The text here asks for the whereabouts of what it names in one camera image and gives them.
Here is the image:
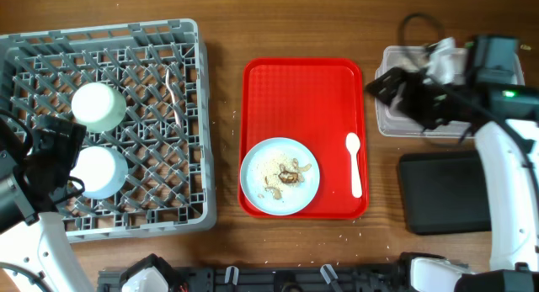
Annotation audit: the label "light blue bowl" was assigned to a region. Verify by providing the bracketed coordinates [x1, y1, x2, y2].
[70, 146, 128, 199]

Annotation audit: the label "light green bowl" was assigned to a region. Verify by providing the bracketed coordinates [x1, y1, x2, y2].
[71, 82, 126, 133]

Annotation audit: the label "white plastic spoon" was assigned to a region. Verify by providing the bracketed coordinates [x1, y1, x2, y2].
[345, 132, 363, 199]

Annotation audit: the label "white plastic fork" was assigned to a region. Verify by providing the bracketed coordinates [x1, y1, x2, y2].
[165, 69, 182, 128]

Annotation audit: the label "light blue plate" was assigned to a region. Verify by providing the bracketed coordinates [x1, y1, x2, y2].
[239, 137, 321, 216]

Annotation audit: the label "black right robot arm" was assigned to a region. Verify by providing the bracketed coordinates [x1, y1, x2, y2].
[366, 35, 538, 291]

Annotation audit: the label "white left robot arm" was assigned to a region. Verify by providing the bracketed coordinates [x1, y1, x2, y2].
[1, 111, 94, 291]

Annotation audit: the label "grey dishwasher rack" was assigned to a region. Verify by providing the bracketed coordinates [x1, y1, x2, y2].
[1, 19, 217, 242]

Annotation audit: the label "clear plastic bin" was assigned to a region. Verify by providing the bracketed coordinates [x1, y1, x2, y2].
[375, 45, 526, 138]

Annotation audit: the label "red plastic tray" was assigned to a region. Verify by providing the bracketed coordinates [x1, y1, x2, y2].
[239, 57, 370, 220]

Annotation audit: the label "black plastic tray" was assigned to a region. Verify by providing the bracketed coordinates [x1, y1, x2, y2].
[398, 151, 491, 236]

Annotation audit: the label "food scraps on plate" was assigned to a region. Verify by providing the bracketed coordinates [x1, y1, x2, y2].
[254, 154, 312, 200]

